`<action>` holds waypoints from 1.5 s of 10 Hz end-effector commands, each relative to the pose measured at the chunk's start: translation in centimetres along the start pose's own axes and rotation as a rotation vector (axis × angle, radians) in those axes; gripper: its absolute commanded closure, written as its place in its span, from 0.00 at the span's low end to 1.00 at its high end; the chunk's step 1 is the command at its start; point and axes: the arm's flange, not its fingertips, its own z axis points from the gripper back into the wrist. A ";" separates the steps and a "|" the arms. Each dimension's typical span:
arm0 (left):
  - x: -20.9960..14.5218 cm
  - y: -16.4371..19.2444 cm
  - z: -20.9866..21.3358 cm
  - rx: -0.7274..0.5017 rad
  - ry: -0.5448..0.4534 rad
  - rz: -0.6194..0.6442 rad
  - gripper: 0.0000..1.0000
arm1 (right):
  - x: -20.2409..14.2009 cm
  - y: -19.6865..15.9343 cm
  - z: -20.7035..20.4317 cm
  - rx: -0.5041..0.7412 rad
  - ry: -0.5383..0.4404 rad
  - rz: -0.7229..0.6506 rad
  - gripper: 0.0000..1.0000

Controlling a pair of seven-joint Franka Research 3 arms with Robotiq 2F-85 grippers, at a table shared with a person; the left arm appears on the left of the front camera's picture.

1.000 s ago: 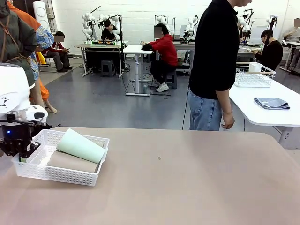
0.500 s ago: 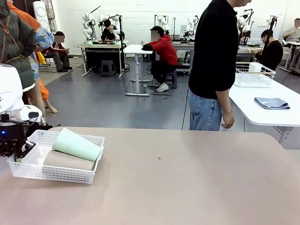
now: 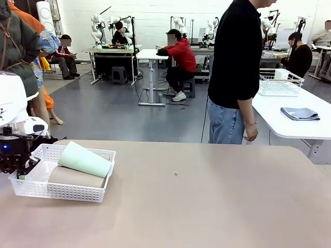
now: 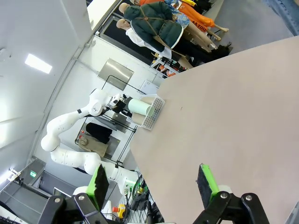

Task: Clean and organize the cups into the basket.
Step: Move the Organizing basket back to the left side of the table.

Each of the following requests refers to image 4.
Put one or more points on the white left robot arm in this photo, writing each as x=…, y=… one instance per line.
x=70, y=158

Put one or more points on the green exit sign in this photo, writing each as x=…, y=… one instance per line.
x=33, y=174

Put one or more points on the white perforated plastic basket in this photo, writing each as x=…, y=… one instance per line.
x=155, y=112

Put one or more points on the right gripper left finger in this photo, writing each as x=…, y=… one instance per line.
x=92, y=186

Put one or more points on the black hanging garment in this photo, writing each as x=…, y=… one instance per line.
x=99, y=133

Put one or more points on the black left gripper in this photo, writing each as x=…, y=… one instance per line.
x=120, y=107

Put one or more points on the silver metal wall box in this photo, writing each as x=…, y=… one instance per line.
x=115, y=74

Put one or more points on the pale green paper cup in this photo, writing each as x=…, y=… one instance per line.
x=139, y=106

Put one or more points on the blue patterned shirt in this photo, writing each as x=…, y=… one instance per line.
x=180, y=14

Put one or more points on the mannequin in green puffer jacket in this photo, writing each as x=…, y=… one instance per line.
x=158, y=32

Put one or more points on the white cardboard box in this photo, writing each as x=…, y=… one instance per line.
x=149, y=87

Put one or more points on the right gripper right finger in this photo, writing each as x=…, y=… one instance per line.
x=211, y=184

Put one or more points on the black bag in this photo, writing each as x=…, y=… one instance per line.
x=222, y=50

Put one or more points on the mannequin in orange garment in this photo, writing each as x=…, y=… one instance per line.
x=198, y=18

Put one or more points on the black clothes rack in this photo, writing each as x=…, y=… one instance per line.
x=127, y=128

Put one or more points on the yellow emergency stop button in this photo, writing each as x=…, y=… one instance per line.
x=121, y=208

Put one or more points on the beige hanging garment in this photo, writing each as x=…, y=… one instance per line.
x=93, y=145

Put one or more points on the rectangular ceiling light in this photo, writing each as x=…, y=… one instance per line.
x=38, y=63

